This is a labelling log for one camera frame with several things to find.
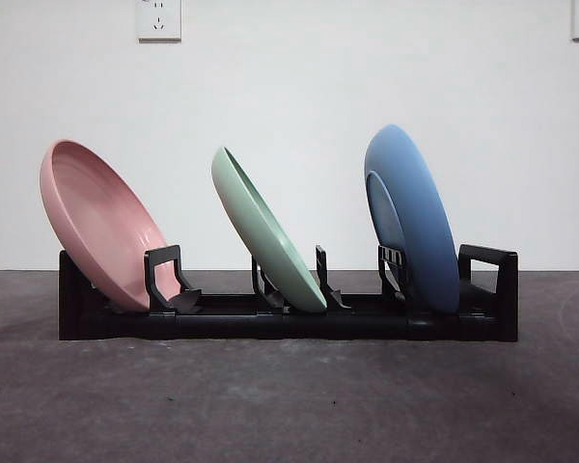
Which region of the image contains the blue round plate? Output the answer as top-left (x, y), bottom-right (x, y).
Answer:
top-left (364, 123), bottom-right (462, 315)

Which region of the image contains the black plastic dish rack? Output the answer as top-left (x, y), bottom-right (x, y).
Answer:
top-left (58, 243), bottom-right (520, 344)

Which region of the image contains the pink round plate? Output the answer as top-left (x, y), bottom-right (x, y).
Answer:
top-left (39, 139), bottom-right (182, 313)

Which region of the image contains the green round plate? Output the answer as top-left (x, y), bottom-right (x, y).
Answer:
top-left (210, 145), bottom-right (328, 313)

